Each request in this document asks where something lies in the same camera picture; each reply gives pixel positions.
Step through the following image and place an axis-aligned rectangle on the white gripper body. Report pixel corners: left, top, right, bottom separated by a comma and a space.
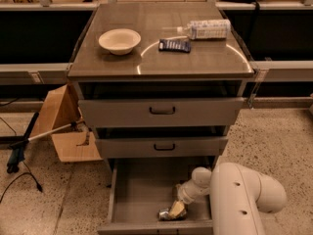
177, 180, 209, 205

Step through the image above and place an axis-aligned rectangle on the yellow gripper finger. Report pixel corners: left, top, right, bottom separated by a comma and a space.
168, 201, 186, 219

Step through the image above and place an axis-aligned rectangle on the silver redbull can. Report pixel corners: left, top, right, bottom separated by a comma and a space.
158, 208, 187, 221

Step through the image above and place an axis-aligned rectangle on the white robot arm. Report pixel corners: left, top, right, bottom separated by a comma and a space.
168, 163, 287, 235

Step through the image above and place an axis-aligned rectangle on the bottom grey open drawer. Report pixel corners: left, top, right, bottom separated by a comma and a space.
98, 157, 213, 235

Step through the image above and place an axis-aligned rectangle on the middle grey drawer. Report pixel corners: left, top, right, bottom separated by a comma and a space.
95, 136, 228, 159

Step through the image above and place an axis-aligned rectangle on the top grey drawer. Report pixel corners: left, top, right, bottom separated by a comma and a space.
78, 97, 244, 127

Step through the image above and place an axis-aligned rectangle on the grey drawer cabinet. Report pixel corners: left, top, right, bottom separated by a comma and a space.
67, 1, 255, 168

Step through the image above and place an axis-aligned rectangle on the dark blue snack packet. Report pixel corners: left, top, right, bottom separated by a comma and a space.
158, 39, 191, 53

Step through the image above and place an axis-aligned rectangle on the brown cardboard box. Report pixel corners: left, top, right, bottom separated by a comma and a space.
30, 85, 101, 163

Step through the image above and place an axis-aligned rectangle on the clear plastic water bottle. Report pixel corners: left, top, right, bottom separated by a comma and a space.
177, 20, 231, 40

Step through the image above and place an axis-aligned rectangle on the white bowl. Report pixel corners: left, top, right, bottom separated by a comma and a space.
98, 28, 141, 56

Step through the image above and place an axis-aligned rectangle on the white grabber stick tool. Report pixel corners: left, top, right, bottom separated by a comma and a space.
7, 121, 79, 173

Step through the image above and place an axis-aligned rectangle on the black floor cable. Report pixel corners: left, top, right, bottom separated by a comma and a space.
0, 160, 44, 205

